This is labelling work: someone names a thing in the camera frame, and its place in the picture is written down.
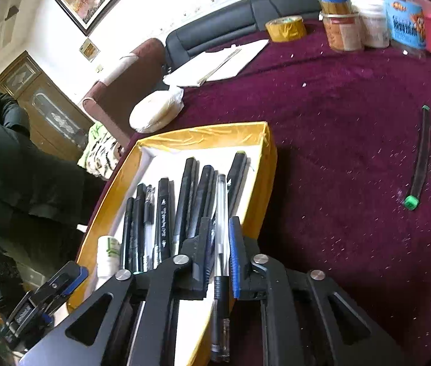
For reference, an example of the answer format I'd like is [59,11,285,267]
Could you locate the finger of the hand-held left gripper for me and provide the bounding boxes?
[39,260,89,310]

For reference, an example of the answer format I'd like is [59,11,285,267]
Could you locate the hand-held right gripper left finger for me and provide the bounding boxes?
[19,217,216,366]

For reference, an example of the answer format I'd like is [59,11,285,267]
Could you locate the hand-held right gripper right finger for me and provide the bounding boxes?
[228,216,396,366]

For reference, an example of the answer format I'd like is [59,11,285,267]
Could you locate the white bottle green label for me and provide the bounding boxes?
[97,235,121,280]

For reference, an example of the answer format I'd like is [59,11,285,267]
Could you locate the clear gel pen plain barrel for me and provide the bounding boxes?
[210,173,232,364]

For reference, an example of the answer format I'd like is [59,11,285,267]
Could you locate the black capped pen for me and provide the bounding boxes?
[121,197,135,272]

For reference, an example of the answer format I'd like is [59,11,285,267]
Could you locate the yellow cardboard box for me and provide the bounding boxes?
[66,121,278,366]

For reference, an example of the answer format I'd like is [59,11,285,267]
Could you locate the black marker green cap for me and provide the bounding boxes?
[403,105,431,211]

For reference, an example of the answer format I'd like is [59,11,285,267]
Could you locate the person in dark clothes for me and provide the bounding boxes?
[0,81,106,275]

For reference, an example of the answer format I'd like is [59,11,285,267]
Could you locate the green white patterned cloth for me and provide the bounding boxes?
[77,121,121,181]

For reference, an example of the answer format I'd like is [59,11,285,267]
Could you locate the purple velvet tablecloth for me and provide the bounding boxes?
[78,27,431,366]

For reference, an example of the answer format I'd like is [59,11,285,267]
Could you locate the white wrapped round bundle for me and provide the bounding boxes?
[129,85,184,134]

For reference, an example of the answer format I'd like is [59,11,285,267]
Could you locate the wooden glass door cabinet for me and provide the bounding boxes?
[0,51,95,163]

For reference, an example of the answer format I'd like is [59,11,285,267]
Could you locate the white paper sheets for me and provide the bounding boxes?
[163,39,270,87]

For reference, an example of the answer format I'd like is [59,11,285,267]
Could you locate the brown upholstered chair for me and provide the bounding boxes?
[81,38,167,150]

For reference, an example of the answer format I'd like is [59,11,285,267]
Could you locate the yellow tape roll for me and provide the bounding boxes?
[264,15,308,43]

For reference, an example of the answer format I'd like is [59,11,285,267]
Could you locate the black leather sofa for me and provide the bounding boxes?
[165,0,323,62]

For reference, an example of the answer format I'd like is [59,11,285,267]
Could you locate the clear jar brown contents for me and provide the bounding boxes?
[322,11,365,53]

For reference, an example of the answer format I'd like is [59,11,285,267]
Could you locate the white plastic tub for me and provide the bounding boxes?
[350,0,392,49]

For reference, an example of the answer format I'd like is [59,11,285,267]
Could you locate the clear jar blue label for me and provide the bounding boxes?
[380,0,431,59]

